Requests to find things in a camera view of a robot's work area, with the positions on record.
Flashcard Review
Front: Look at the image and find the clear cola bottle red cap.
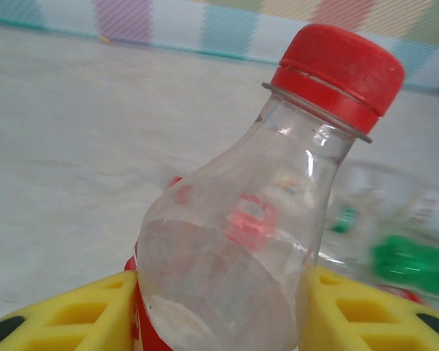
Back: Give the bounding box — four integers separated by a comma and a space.
126, 23, 406, 351

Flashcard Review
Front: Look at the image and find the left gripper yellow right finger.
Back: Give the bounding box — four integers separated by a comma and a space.
299, 265, 439, 351

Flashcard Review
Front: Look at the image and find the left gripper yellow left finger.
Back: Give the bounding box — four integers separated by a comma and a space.
0, 270, 138, 351

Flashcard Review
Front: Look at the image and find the clear bottle white red label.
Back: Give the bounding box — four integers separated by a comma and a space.
354, 162, 439, 242

